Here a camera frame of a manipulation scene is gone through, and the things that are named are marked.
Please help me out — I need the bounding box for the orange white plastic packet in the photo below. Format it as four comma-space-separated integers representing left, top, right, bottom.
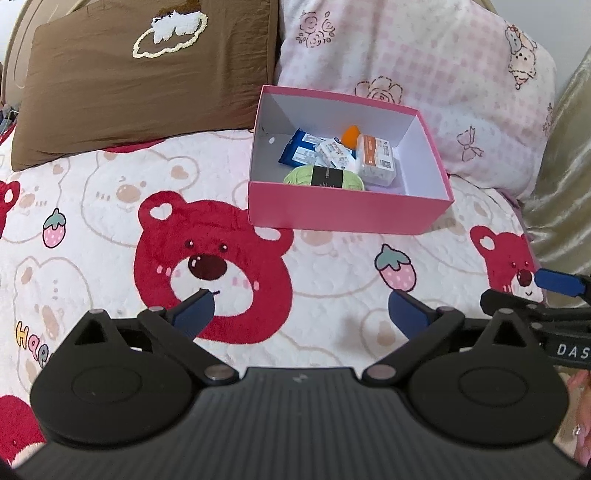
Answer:
356, 134, 397, 187

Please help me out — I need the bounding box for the green yarn ball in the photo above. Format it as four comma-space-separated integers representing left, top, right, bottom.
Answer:
283, 165, 365, 191

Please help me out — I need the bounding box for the white tissue pack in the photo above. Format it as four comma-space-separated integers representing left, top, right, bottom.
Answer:
315, 139, 360, 173

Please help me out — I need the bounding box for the orange ball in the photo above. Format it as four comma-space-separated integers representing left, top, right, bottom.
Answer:
341, 125, 361, 150

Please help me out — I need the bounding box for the blue packet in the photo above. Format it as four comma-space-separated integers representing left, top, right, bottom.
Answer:
279, 129, 342, 168

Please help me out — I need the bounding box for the person's right hand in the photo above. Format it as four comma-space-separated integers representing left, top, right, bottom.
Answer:
567, 370, 591, 467

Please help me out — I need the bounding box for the golden satin fabric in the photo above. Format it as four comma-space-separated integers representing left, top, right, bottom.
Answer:
523, 54, 590, 275

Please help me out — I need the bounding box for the bear print blanket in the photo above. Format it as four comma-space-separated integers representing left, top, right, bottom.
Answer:
1, 131, 544, 466

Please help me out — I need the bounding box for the pink cardboard box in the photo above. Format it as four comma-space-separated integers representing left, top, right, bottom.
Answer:
247, 85, 454, 235

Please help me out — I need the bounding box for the pink checkered pillow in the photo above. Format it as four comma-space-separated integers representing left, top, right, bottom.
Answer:
276, 1, 556, 200

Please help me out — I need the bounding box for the brown pillow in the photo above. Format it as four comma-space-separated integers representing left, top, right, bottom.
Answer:
11, 1, 280, 171

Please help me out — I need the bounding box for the beige headboard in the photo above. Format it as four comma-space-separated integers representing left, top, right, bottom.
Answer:
1, 0, 91, 107

